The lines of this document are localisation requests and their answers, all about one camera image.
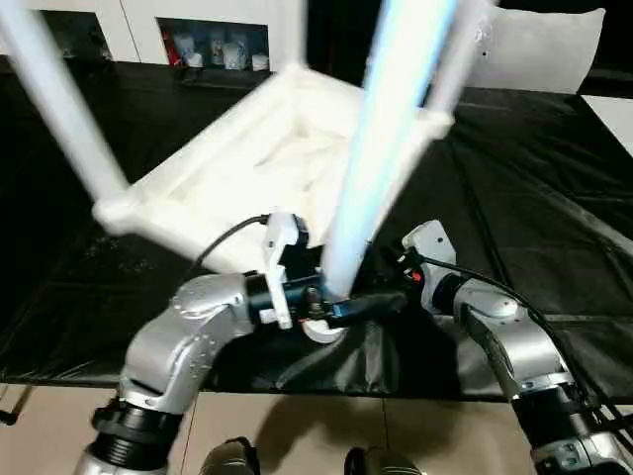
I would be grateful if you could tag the white flat board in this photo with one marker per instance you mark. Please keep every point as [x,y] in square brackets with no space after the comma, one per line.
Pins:
[615,119]

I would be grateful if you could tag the white glass-door cabinet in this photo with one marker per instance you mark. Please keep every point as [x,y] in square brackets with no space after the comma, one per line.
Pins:
[148,30]

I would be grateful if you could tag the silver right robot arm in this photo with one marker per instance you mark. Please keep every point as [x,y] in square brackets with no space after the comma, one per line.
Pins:
[514,346]

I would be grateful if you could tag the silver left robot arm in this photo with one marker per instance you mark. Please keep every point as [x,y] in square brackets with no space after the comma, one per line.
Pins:
[188,346]

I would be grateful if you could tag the dark left robot foot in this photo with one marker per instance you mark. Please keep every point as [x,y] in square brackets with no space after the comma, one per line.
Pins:
[229,457]

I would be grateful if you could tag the dark right robot foot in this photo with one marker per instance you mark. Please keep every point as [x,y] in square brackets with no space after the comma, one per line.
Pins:
[381,461]

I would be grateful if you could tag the black cabinet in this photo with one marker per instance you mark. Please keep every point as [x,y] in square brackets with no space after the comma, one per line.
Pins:
[336,35]

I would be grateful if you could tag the black work mat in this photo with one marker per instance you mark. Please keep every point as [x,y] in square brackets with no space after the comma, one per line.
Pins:
[534,198]

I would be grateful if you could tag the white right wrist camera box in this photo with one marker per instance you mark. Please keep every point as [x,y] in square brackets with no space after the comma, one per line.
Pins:
[427,245]

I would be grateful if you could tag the light grey cushion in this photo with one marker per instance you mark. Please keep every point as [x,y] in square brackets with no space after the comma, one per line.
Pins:
[539,49]

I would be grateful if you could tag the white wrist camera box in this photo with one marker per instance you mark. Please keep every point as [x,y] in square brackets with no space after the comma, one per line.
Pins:
[427,245]
[282,247]

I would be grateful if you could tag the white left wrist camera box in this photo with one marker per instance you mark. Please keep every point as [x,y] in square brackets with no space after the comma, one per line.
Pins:
[282,247]

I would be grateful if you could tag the white plastic table leg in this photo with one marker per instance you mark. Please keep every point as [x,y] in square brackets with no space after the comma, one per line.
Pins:
[455,59]
[59,99]
[287,35]
[381,129]

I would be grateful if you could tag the white plastic table top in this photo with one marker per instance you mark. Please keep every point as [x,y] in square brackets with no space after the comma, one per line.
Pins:
[267,168]

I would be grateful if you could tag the dark robot foot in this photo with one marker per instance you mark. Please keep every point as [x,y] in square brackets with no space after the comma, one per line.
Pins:
[381,461]
[229,457]

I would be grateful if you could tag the black stand leg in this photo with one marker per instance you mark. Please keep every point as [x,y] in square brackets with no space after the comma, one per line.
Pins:
[12,408]

